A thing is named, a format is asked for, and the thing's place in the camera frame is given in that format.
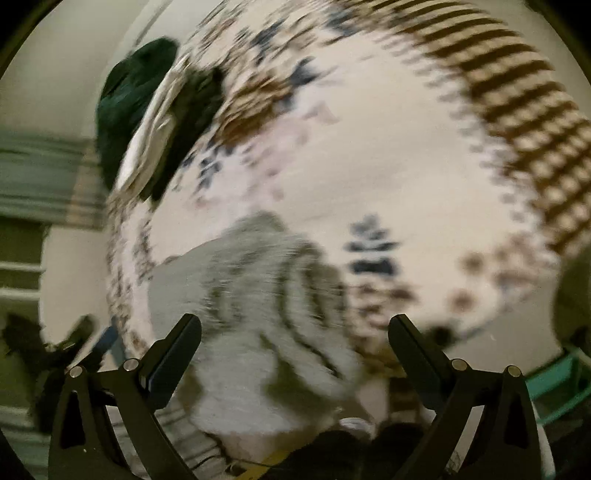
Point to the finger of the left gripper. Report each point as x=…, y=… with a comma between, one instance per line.
x=62, y=354

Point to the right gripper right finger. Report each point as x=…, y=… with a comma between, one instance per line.
x=426, y=365

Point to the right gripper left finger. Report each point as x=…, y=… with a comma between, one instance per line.
x=164, y=364

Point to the grey fluffy pants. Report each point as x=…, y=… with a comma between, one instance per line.
x=274, y=354

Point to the teal rack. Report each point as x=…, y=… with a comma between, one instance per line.
x=560, y=386

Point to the green curtain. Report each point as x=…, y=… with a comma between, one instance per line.
x=51, y=180

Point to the white folded pants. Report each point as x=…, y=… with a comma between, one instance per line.
x=147, y=144

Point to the floral bed sheet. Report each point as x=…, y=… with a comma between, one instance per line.
x=363, y=142

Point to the dark green blanket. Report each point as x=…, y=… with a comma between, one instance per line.
x=125, y=96

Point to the brown checkered blanket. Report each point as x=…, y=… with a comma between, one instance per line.
x=513, y=89

